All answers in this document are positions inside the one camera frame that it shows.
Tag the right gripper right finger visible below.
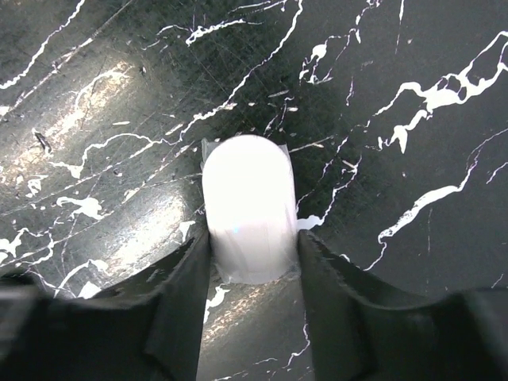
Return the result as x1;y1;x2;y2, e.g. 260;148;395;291
298;230;507;380

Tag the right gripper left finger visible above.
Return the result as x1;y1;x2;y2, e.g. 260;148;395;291
1;233;210;380

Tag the white earbud charging case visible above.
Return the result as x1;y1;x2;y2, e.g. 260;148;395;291
202;135;298;284

